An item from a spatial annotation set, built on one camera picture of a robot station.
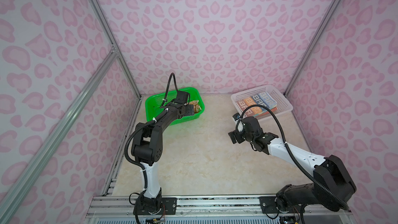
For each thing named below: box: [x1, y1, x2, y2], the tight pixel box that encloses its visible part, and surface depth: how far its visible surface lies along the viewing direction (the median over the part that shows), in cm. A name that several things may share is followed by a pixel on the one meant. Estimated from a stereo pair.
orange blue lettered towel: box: [236, 91, 279, 118], surface depth 110 cm
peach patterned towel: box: [187, 100, 202, 114], surface depth 106 cm
